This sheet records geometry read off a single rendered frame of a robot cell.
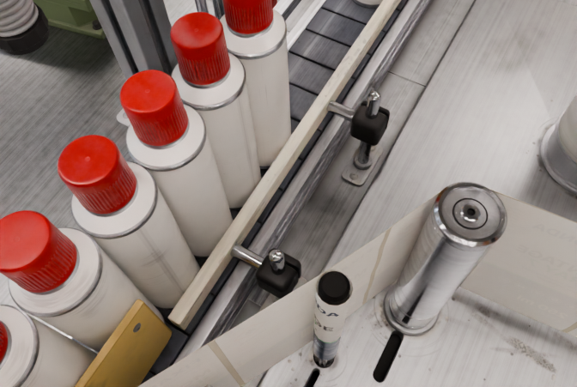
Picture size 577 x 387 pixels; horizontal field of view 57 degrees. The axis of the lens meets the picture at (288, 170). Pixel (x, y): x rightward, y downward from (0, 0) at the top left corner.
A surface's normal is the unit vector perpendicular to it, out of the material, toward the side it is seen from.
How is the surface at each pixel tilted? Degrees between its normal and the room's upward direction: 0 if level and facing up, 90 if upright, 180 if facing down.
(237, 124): 90
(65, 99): 0
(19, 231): 3
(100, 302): 90
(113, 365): 90
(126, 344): 90
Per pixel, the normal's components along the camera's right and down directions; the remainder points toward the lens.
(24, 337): 0.61, -0.57
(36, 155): -0.03, -0.50
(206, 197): 0.75, 0.56
